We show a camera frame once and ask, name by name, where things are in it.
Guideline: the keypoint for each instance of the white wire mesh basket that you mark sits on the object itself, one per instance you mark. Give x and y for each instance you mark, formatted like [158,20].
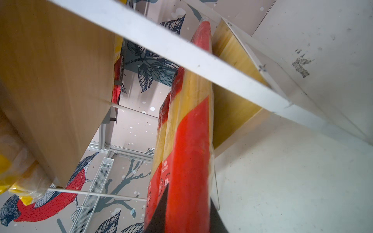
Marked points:
[87,209]

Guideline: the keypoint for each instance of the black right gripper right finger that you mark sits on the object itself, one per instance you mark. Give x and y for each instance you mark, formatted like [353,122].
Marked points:
[216,224]

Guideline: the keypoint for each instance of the white frame wooden shelf rack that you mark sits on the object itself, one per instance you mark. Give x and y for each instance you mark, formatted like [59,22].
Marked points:
[58,61]

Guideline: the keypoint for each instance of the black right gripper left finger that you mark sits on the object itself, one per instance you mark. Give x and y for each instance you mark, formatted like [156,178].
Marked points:
[157,223]

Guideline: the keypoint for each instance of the red pasta bag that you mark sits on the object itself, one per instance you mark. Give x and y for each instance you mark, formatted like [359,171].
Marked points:
[117,80]
[152,196]
[188,164]

